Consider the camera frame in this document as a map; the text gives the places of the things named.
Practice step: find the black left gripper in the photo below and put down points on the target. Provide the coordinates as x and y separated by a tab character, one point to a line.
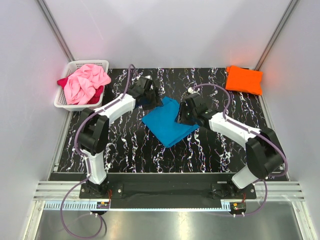
156	102

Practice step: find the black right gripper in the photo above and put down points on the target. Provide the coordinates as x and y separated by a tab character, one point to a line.
180	118

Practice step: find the blue t shirt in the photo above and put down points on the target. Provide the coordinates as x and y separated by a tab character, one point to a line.
161	121

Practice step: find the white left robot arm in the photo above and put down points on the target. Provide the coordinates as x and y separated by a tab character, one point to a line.
93	133

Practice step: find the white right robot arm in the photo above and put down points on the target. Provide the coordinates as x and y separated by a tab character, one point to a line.
262	147

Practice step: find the red t shirt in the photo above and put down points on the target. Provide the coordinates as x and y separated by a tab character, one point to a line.
84	101

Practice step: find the folded orange t shirt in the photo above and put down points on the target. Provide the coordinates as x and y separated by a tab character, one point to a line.
244	80

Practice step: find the pink t shirt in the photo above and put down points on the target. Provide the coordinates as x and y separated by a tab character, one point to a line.
84	81

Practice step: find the white plastic laundry basket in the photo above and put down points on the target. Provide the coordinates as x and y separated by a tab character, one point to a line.
71	67

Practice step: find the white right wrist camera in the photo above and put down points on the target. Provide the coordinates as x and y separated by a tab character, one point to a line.
191	91

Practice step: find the aluminium frame rail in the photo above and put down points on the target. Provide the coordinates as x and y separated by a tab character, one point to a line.
276	190

